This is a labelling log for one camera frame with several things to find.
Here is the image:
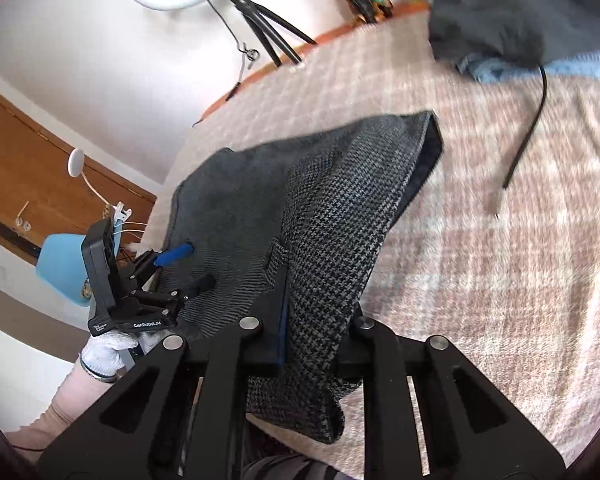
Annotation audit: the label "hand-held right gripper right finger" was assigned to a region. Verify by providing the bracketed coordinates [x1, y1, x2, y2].
[336, 312, 567, 480]

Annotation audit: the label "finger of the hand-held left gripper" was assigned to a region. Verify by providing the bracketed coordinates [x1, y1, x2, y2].
[130, 273, 217, 311]
[126, 243, 196, 282]

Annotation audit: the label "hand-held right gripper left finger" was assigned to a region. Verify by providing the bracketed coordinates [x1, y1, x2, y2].
[36, 266, 291, 480]

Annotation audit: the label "grey houndstooth pants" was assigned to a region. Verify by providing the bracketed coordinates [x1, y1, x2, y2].
[167, 110, 445, 445]

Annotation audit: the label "person's left forearm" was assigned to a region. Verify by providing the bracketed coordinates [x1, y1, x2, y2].
[2, 360, 128, 443]

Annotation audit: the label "person's left hand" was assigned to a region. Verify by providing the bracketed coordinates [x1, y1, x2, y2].
[79, 331, 142, 385]

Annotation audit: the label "light blue chair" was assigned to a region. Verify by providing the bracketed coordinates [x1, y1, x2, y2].
[36, 232, 95, 309]

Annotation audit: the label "white round lamp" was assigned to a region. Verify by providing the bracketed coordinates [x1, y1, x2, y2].
[67, 148, 112, 211]

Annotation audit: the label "brown wooden door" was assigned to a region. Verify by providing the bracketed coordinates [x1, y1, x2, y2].
[0, 91, 159, 267]

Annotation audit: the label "pink plaid blanket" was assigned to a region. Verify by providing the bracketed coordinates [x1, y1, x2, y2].
[142, 15, 600, 467]

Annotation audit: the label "striped grey clothing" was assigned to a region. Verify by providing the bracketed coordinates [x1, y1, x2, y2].
[242, 454, 342, 480]

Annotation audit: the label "black tripod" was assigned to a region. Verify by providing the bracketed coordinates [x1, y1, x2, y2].
[224, 0, 319, 68]

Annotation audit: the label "light blue cloth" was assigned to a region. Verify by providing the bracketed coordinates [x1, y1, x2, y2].
[455, 47, 600, 85]

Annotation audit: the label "dark grey cloth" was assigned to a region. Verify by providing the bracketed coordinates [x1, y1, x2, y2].
[425, 0, 600, 68]

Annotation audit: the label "thin black ring light cable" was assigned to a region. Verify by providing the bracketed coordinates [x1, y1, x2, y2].
[192, 0, 261, 128]

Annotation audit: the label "wooden bed frame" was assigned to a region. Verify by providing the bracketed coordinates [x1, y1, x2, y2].
[200, 2, 433, 118]

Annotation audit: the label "black cable with white tip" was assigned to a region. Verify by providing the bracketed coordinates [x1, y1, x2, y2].
[494, 62, 549, 220]

